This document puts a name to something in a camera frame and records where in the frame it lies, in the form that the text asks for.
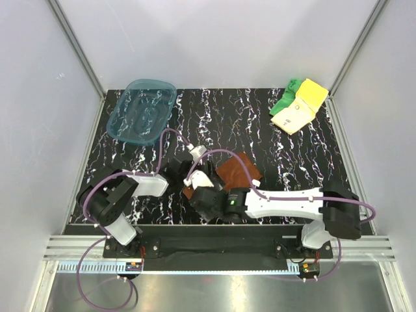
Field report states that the aluminium frame post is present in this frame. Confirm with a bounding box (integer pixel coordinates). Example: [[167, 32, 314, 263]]
[[330, 0, 391, 97], [45, 0, 107, 98]]

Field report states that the yellow towel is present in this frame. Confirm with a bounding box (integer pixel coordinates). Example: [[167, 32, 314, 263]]
[[296, 79, 329, 112]]

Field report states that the green towel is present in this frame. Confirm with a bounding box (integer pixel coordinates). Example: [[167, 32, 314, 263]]
[[269, 78, 303, 116]]

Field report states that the teal transparent plastic bin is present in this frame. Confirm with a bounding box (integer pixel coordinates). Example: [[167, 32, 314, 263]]
[[107, 79, 177, 146]]

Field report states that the cream towel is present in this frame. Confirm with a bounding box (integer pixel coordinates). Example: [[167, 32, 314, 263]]
[[271, 97, 316, 135]]

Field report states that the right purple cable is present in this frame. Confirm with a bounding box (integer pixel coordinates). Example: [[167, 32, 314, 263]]
[[183, 148, 378, 282]]

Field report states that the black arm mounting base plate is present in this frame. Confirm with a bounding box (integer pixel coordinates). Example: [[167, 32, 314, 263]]
[[103, 224, 333, 260]]

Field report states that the right aluminium frame post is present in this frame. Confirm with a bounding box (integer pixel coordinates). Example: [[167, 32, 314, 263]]
[[330, 0, 391, 97]]

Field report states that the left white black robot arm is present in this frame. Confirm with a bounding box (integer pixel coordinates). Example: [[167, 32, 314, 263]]
[[76, 155, 194, 257]]

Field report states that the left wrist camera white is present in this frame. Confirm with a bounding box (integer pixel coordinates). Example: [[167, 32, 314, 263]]
[[187, 144, 207, 162]]

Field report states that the purple cable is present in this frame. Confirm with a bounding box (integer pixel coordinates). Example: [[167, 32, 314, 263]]
[[183, 148, 378, 282], [76, 129, 196, 309]]

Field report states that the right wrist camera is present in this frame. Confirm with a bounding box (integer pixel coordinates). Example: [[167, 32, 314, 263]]
[[183, 170, 214, 190]]

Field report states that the brown towel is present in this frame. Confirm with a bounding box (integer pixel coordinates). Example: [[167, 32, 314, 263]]
[[196, 152, 263, 191]]

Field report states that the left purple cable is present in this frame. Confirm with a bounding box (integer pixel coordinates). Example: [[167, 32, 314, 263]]
[[76, 129, 196, 309]]

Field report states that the aluminium frame rail front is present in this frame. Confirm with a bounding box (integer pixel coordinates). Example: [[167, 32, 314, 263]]
[[43, 235, 395, 279]]

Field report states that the left aluminium frame post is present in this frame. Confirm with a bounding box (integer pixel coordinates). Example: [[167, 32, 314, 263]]
[[45, 0, 107, 98]]

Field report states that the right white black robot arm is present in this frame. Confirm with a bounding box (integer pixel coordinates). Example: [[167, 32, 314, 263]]
[[190, 183, 361, 258]]

